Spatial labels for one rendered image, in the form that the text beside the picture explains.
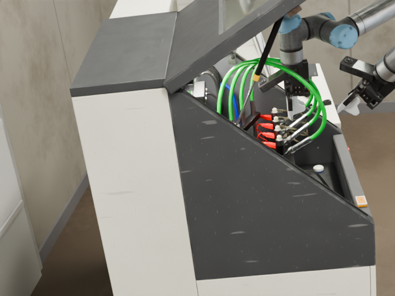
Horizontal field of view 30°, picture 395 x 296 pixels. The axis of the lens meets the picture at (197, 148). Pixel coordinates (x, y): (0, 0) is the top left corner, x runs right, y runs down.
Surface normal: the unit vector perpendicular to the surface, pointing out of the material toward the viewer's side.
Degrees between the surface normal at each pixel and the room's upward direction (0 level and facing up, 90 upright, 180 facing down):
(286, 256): 90
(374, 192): 0
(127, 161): 90
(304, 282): 90
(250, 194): 90
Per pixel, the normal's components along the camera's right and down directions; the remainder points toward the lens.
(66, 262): -0.12, -0.89
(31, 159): 0.98, -0.04
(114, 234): -0.03, 0.44
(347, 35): 0.41, 0.35
